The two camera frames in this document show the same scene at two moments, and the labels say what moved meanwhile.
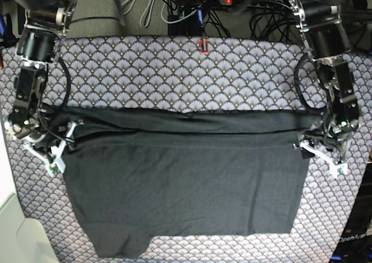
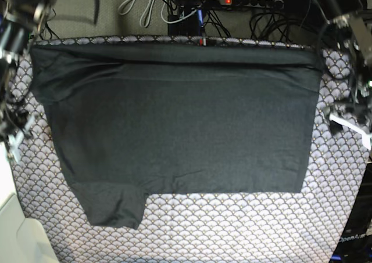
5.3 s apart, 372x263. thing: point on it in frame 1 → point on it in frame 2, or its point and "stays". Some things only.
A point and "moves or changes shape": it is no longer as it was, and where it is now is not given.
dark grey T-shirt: (136, 175) moves or changes shape
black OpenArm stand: (355, 245) stays
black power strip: (241, 0) stays
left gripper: (39, 129) → (14, 125)
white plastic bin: (21, 240) stays
